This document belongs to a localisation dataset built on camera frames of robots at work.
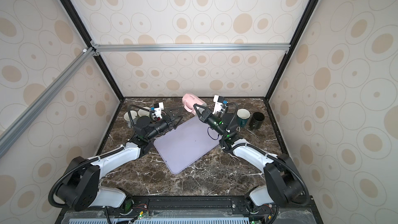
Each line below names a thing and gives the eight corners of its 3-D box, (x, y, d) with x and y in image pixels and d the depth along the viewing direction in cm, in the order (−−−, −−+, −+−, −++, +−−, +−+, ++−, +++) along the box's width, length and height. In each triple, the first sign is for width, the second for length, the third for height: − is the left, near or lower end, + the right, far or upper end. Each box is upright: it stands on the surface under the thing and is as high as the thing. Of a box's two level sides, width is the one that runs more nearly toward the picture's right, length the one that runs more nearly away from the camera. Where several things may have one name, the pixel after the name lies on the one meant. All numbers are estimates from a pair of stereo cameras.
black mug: (250, 131, 103) (253, 123, 96) (247, 120, 109) (250, 111, 102) (262, 131, 103) (266, 123, 96) (258, 120, 109) (262, 111, 102)
